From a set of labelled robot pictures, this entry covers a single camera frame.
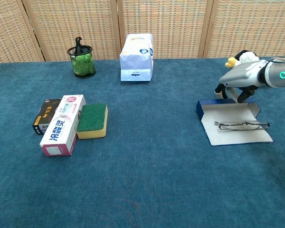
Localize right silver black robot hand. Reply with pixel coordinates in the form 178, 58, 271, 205
214, 59, 269, 104

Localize thin dark-framed eyeglasses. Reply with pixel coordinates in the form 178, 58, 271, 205
214, 120, 270, 131

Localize blue glasses box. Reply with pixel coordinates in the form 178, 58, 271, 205
196, 98, 274, 146

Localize black white penguin plush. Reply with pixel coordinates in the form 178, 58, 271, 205
225, 49, 261, 68

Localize woven wooden folding screen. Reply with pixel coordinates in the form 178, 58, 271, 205
0, 0, 285, 65

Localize white paper bag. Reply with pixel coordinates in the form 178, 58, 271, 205
119, 33, 154, 82

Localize blue carpet table mat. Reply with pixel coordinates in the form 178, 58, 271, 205
0, 56, 285, 228

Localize green yellow sponge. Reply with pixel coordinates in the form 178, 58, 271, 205
76, 103, 109, 140

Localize black mesh pen holder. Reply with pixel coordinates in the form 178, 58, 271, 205
66, 45, 96, 79

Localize black plastic clip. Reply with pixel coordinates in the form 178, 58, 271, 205
75, 37, 91, 55

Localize white pink toothpaste box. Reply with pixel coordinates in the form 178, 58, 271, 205
39, 94, 86, 157

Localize black box gold print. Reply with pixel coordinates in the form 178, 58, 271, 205
32, 98, 62, 135

